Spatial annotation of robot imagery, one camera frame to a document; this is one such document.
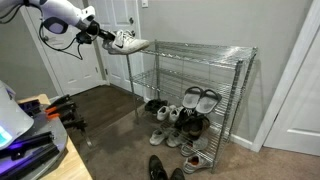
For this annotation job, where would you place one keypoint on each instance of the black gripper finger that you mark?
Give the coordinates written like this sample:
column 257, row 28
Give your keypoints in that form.
column 106, row 35

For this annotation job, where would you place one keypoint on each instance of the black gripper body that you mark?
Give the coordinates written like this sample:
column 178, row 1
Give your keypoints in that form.
column 85, row 36

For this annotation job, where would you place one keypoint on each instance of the white nike sneaker front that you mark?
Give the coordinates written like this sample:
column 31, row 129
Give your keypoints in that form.
column 125, row 43

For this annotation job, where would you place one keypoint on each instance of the white nike sneaker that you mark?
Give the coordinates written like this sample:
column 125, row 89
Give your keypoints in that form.
column 125, row 43
column 106, row 44

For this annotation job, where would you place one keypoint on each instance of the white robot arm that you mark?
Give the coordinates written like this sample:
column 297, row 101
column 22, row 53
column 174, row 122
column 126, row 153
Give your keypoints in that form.
column 58, row 15

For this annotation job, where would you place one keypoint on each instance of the white sneaker shelf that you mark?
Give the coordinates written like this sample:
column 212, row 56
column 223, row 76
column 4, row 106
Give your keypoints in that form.
column 164, row 111
column 174, row 113

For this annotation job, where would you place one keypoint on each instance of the wooden table top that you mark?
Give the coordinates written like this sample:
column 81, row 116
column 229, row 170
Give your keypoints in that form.
column 69, row 167

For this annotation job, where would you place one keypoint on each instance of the grey sneaker bottom shelf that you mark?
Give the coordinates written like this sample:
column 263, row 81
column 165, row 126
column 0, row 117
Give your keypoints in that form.
column 191, row 147

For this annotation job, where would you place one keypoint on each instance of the black shoe on floor left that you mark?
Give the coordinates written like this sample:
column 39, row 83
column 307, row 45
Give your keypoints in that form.
column 156, row 169

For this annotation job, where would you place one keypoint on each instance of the black shoe on floor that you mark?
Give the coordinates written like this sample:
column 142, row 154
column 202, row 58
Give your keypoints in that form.
column 156, row 169
column 177, row 175

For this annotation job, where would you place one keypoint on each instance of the black shoe on floor right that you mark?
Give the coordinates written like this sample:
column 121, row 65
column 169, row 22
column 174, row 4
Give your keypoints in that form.
column 177, row 175

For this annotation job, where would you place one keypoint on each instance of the white entry door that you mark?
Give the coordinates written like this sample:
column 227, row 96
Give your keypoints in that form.
column 113, row 15

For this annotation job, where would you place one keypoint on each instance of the white panel door left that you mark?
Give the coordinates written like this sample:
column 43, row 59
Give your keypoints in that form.
column 77, row 69

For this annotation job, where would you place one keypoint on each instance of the orange black clamps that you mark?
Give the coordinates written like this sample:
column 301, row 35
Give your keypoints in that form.
column 66, row 110

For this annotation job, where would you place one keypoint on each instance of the grey slide sandal left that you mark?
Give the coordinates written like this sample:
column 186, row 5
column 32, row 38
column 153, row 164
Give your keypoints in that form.
column 191, row 97

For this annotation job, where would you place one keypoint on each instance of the grey slide sandal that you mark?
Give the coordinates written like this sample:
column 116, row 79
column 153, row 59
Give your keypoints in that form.
column 191, row 97
column 208, row 101

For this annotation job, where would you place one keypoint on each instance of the white sneaker bottom left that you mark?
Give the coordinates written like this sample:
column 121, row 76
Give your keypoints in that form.
column 158, row 136

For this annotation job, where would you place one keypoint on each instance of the dark brown boots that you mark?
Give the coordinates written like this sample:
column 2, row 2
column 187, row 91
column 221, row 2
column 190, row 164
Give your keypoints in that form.
column 192, row 124

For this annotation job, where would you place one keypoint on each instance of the grey slide sandal right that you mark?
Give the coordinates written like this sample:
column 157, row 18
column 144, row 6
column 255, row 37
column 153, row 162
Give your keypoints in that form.
column 208, row 101

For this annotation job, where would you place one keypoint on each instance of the white sneaker bottom middle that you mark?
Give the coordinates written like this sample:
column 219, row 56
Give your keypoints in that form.
column 175, row 139

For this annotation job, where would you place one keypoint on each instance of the grey orange sneaker bottom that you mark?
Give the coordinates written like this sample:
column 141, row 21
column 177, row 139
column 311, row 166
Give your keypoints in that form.
column 194, row 163

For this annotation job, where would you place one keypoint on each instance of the white door at right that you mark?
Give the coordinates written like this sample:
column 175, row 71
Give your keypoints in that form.
column 292, row 120

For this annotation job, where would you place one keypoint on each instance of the white light switch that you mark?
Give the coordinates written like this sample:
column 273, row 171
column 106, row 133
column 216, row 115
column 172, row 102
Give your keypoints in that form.
column 145, row 3

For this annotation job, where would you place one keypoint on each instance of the chrome wire shoe rack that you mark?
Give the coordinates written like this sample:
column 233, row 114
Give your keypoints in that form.
column 179, row 66

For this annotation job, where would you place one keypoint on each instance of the round grey robot base plate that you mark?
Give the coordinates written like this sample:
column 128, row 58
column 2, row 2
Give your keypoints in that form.
column 37, row 151

